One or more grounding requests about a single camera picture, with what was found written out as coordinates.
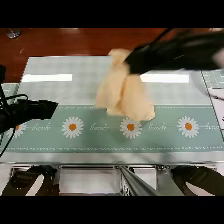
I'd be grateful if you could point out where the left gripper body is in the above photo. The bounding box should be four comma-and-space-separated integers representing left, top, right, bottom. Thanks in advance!
19, 99, 60, 121

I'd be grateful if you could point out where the cream shirt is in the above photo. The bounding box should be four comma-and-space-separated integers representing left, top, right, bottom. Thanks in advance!
95, 48, 157, 122

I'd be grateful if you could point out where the black cable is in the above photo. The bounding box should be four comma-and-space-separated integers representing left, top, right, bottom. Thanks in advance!
0, 93, 30, 158

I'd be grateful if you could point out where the silver frame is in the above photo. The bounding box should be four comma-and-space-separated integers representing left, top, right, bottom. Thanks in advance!
0, 161, 224, 197

